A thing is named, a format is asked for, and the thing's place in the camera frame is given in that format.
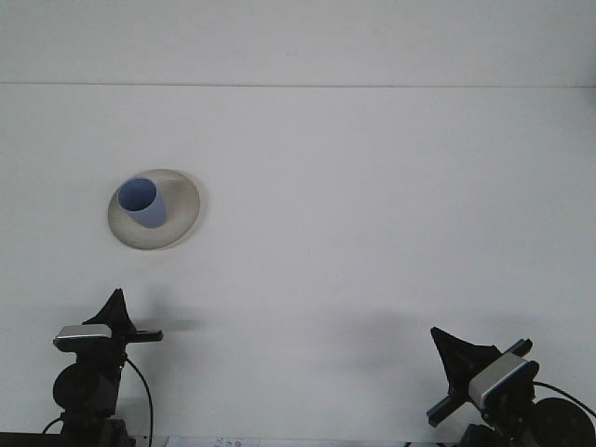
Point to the pale blue cup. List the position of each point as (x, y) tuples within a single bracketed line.
[(149, 214)]

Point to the white printed paper sheet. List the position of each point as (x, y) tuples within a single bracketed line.
[(223, 442)]

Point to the pale round plate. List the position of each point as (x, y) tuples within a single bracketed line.
[(181, 219)]

